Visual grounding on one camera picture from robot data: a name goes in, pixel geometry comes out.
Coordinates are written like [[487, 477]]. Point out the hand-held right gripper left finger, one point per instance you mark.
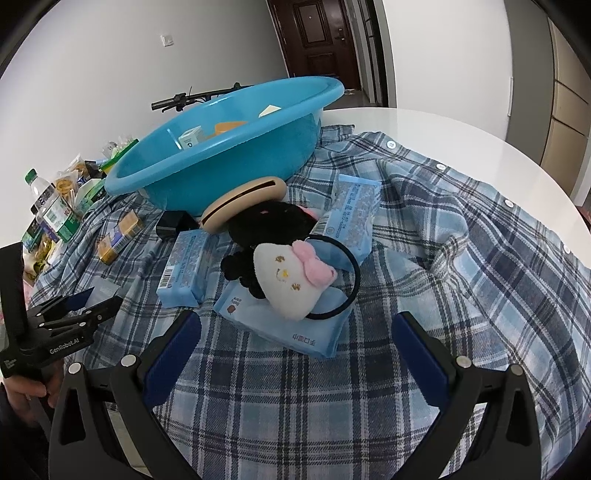
[[173, 360]]

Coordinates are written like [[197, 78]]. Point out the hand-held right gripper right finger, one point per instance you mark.
[[418, 364]]

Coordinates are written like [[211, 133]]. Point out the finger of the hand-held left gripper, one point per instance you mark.
[[76, 300], [99, 309]]

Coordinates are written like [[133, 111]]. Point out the gold topped box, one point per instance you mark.
[[127, 224]]

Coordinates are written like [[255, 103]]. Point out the pale teal carton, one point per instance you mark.
[[191, 138]]

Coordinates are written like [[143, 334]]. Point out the blue plastic basin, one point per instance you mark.
[[231, 166]]

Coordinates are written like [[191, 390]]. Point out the orange pill case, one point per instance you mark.
[[226, 127]]

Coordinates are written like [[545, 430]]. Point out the person's left forearm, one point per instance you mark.
[[18, 443]]

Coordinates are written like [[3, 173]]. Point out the person's left hand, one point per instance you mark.
[[27, 387]]

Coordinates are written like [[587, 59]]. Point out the grey blue flat box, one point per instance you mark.
[[106, 288]]

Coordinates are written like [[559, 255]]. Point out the clear nut snack bag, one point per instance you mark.
[[44, 251]]

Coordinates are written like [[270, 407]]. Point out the gold box blue white band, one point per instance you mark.
[[111, 249]]

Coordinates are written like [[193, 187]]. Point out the bag of nuts snack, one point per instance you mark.
[[32, 240]]

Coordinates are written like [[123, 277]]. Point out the blue patterned tissue pack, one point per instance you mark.
[[182, 272], [355, 207]]

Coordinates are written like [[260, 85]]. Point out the blue plaid shirt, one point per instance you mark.
[[461, 286]]

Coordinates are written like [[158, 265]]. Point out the clear water bottle green cap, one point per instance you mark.
[[55, 212]]

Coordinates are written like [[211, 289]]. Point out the green tissue pack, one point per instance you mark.
[[90, 194]]

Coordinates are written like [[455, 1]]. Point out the small black box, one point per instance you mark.
[[175, 224]]

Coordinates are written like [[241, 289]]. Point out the clear cookie packet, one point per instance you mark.
[[69, 182]]

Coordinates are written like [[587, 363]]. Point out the blue wet wipes pack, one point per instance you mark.
[[295, 332]]

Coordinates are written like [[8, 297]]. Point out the white cat plush headband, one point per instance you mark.
[[286, 277]]

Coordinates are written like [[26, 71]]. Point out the yellow green plastic container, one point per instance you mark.
[[111, 161]]

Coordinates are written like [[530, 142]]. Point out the beige round compact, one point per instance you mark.
[[240, 205]]

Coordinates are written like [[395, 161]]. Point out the black plush toy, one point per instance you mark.
[[272, 221]]

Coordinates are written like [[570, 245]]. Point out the black bicycle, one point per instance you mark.
[[175, 101]]

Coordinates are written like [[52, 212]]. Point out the cream square carton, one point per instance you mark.
[[270, 110]]

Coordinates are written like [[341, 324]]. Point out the gold grey refrigerator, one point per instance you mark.
[[568, 115]]

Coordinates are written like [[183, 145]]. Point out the black framed glass door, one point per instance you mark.
[[378, 55]]

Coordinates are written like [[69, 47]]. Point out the dark brown entrance door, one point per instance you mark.
[[318, 46]]

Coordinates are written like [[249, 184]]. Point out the white light switch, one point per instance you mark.
[[167, 39]]

